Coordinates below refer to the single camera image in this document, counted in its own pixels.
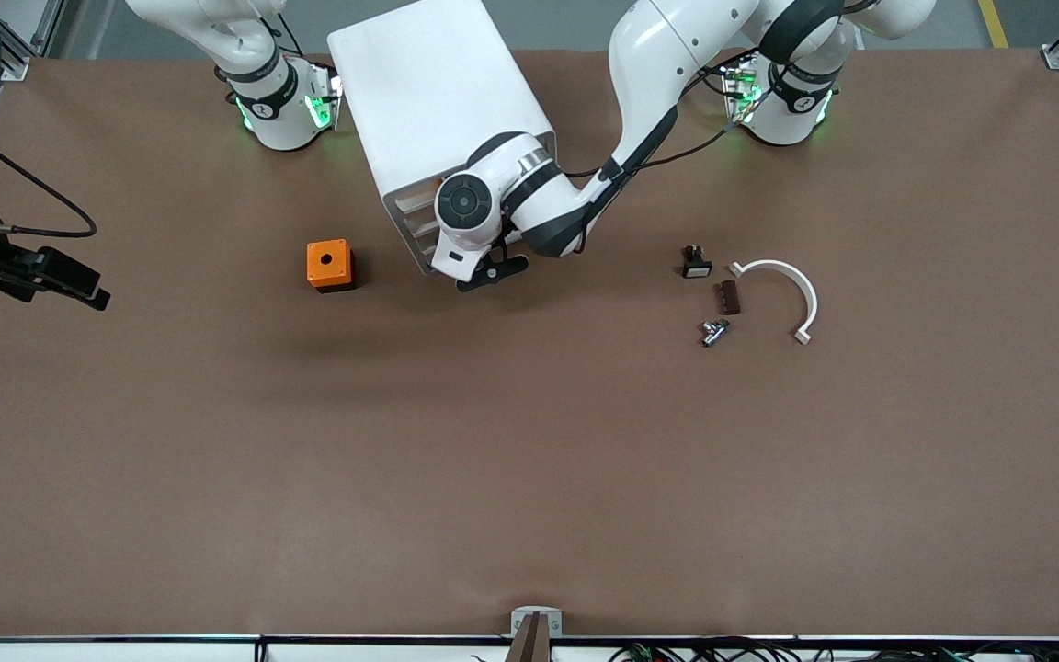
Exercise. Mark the translucent white drawer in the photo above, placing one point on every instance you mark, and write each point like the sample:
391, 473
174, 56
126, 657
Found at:
419, 232

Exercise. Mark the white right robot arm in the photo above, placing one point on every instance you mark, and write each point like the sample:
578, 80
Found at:
272, 110

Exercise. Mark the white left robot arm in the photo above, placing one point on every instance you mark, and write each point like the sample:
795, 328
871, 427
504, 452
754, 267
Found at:
658, 55

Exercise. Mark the white drawer cabinet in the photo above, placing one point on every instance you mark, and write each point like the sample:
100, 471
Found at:
428, 83

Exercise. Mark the silver metal fitting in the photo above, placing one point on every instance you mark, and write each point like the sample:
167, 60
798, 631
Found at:
713, 331

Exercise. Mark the brown terminal block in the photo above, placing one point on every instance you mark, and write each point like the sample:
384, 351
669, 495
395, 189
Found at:
732, 298

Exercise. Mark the white curved plastic clamp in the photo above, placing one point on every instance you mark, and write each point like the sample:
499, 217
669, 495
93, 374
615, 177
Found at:
806, 294

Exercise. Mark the orange button enclosure box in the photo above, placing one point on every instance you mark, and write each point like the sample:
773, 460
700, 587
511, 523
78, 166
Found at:
327, 264

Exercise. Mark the grey metal bracket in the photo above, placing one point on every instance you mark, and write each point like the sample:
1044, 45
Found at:
518, 623

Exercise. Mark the brown wedge post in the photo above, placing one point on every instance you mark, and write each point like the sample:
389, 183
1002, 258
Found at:
534, 644

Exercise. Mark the small black switch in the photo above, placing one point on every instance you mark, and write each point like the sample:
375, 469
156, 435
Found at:
697, 265

